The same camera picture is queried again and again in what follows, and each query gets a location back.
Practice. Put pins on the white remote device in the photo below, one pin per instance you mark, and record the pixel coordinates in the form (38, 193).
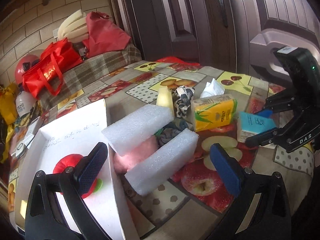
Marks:
(20, 148)

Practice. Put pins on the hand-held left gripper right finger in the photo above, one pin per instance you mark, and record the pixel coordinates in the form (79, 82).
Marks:
(226, 171)

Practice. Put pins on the red packet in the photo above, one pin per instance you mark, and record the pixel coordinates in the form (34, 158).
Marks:
(172, 60)

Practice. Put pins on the yellow sponge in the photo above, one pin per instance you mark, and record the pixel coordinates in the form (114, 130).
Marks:
(165, 97)

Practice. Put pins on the blue tissue pack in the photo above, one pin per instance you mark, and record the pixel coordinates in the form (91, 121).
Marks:
(250, 125)

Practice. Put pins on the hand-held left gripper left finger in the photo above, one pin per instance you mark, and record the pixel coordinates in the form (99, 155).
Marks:
(91, 166)

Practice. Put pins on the fruit print tablecloth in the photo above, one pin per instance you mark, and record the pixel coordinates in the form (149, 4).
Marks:
(160, 188)

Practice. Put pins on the red plush apple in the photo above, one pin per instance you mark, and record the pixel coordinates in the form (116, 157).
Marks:
(65, 161)

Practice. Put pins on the white foam block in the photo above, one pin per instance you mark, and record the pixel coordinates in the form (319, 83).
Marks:
(135, 127)
(160, 165)

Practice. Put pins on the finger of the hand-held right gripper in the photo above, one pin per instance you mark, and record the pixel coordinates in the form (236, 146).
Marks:
(260, 140)
(265, 113)

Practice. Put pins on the cream foam cushion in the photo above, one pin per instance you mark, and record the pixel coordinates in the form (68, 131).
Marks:
(72, 27)

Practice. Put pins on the plaid cloth cover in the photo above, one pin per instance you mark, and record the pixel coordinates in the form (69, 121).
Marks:
(95, 65)

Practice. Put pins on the red helmet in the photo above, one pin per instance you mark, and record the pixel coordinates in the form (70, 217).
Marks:
(23, 67)

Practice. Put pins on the yellow bag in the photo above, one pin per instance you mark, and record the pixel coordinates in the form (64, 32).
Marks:
(7, 105)

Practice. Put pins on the red tote bag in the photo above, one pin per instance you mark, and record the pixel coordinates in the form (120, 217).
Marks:
(57, 60)

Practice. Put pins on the red cloth bag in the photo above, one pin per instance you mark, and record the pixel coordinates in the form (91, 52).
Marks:
(105, 35)

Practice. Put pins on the white cardboard box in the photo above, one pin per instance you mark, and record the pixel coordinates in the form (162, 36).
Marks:
(75, 135)

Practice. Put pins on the yellow tissue pack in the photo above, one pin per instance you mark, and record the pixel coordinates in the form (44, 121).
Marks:
(215, 115)

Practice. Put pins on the pink plush toy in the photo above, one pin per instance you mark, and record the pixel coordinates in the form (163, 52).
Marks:
(140, 150)

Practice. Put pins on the dark door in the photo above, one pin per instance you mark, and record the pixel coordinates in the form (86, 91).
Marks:
(187, 17)

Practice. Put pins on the black and white patterned cloth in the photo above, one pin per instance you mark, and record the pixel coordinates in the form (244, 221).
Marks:
(182, 102)

